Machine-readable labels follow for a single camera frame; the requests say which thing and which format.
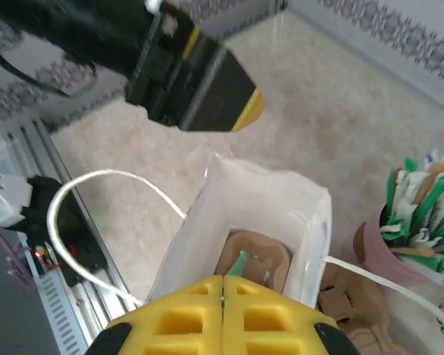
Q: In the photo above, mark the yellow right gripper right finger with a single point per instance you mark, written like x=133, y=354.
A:
x=229, y=321

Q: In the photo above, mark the grey metal base plate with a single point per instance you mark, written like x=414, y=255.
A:
x=11, y=325

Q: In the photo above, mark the white printed paper cup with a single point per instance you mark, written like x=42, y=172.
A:
x=429, y=340

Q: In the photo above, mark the brown pulp cup carrier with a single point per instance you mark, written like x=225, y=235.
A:
x=266, y=255
x=355, y=307

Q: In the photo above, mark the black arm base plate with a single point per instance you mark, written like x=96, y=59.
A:
x=85, y=259

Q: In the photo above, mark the wooden stirrer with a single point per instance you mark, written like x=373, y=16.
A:
x=414, y=252

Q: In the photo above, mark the white paper carrier bag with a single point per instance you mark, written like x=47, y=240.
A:
x=251, y=192

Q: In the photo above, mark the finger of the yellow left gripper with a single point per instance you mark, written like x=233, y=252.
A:
x=218, y=92

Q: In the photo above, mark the pink stirrer holder cup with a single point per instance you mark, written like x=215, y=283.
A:
x=366, y=251

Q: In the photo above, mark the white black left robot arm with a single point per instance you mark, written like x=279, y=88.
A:
x=3, y=199

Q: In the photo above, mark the small circuit board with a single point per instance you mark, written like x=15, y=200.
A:
x=44, y=257

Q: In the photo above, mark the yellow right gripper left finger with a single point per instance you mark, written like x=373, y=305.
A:
x=212, y=321

